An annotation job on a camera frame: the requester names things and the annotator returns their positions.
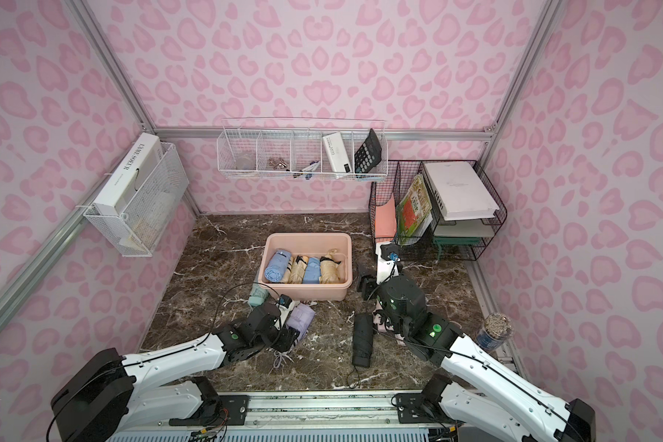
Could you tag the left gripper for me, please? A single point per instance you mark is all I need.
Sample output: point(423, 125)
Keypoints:
point(286, 330)

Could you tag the lilac umbrella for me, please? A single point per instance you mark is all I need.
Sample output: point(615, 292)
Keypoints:
point(300, 318)

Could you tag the beige umbrella black trim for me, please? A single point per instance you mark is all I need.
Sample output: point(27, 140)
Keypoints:
point(329, 268)

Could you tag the mint green umbrella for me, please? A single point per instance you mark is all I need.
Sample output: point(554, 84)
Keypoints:
point(258, 295)

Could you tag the light blue umbrella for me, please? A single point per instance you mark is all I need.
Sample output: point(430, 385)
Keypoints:
point(313, 272)
point(277, 266)

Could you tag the pink plastic storage box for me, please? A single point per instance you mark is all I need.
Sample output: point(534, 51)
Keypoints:
point(312, 245)

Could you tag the cream umbrella black stripes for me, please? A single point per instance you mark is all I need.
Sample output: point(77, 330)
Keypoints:
point(288, 273)

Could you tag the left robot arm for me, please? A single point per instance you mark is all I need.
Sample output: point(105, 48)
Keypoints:
point(114, 392)

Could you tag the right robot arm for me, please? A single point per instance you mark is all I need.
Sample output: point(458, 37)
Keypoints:
point(475, 389)

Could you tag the white long box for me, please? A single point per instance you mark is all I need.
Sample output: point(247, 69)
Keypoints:
point(129, 176)

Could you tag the pink folder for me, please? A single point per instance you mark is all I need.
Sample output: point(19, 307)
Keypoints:
point(385, 224)

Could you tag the green tray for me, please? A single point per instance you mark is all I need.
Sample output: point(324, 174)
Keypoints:
point(463, 240)

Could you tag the green red book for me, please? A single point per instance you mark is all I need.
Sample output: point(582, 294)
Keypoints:
point(414, 213)

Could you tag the white paper stack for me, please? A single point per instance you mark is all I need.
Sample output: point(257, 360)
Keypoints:
point(459, 192)

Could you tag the black calculator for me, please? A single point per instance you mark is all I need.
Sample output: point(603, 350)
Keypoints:
point(369, 154)

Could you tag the glitter pen cup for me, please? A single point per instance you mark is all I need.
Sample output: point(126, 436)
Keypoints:
point(496, 329)

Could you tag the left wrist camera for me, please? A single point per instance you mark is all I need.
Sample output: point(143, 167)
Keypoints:
point(285, 303)

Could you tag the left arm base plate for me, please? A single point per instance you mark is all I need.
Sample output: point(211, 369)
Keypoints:
point(218, 412)

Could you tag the black wire file rack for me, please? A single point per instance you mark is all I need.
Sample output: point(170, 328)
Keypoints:
point(398, 181)

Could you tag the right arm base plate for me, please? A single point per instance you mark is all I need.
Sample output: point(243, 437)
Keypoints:
point(414, 408)

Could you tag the white wire wall basket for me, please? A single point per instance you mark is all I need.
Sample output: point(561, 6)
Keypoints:
point(291, 148)

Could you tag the white wire side basket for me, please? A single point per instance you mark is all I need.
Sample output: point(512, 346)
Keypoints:
point(139, 229)

